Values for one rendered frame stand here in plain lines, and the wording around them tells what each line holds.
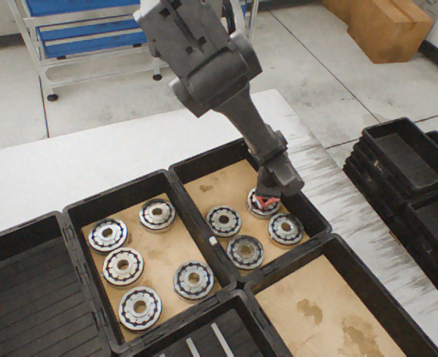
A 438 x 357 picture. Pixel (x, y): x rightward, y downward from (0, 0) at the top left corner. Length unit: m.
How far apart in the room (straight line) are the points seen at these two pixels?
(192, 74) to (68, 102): 2.39
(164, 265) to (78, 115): 1.89
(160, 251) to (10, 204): 0.60
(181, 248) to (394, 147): 1.34
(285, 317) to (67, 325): 0.53
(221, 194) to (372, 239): 0.55
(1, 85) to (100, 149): 1.87
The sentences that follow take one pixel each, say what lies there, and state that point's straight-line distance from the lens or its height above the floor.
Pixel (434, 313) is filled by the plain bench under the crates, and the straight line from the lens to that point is 1.22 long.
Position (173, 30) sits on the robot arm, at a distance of 0.39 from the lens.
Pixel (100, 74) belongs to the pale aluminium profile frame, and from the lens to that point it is 2.74.
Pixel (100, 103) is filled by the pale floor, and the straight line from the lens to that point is 2.68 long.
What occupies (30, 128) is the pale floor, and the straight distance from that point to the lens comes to 2.65.
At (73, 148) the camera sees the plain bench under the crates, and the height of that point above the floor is 0.70.
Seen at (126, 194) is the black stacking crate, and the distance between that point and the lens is 0.94.
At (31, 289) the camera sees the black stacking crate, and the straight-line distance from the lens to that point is 0.96.
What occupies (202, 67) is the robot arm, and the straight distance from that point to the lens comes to 0.40.
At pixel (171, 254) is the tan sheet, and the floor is 0.83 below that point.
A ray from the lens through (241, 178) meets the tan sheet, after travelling 1.05.
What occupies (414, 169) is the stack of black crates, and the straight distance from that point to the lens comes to 1.87.
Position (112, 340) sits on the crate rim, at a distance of 0.76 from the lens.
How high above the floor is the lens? 1.65
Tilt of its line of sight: 53 degrees down
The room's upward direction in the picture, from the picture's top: 7 degrees clockwise
